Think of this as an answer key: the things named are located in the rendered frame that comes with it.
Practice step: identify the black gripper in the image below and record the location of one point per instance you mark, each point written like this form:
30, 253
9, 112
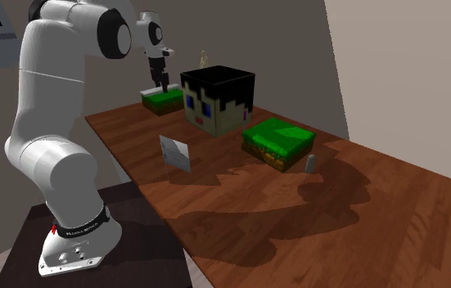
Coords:
156, 65

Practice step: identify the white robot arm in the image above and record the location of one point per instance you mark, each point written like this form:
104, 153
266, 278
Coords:
45, 99

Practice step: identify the snow-topped green grass block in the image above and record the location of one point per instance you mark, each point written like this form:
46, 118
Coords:
165, 101

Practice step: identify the small beige figurine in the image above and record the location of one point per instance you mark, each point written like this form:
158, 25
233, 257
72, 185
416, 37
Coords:
204, 60

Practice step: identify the pixel head cube black hair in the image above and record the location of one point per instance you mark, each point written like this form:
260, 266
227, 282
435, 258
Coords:
213, 101

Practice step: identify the grey upright flat panel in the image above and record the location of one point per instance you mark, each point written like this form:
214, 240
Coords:
175, 153

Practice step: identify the small grey capsule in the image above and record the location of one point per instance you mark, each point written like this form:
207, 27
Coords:
310, 164

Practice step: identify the dark robot stand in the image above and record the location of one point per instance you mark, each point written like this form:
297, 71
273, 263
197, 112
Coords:
137, 255

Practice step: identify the brown wooden table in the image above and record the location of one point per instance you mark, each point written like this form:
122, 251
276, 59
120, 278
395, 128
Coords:
329, 223

